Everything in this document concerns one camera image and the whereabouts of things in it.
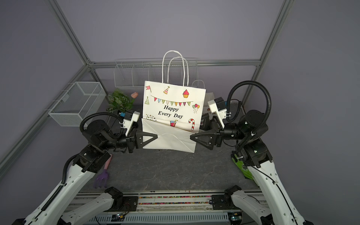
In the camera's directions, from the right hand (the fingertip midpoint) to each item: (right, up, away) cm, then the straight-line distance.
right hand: (190, 130), depth 46 cm
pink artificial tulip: (-34, +19, +43) cm, 58 cm away
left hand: (-13, -4, +7) cm, 15 cm away
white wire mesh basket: (-67, +16, +41) cm, 80 cm away
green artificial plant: (-41, +14, +37) cm, 57 cm away
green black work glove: (+32, -25, +40) cm, 57 cm away
